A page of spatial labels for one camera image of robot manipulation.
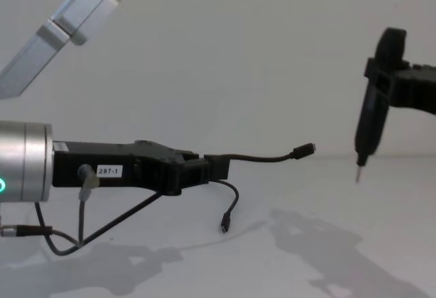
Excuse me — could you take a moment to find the thin dark gripper cable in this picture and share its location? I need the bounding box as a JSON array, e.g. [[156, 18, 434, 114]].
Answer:
[[0, 163, 163, 256]]

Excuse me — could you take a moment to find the short black plug cable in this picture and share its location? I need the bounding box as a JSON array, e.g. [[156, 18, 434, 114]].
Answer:
[[203, 143, 317, 235]]

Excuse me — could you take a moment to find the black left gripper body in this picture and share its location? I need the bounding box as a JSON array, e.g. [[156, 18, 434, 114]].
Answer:
[[52, 139, 187, 197]]

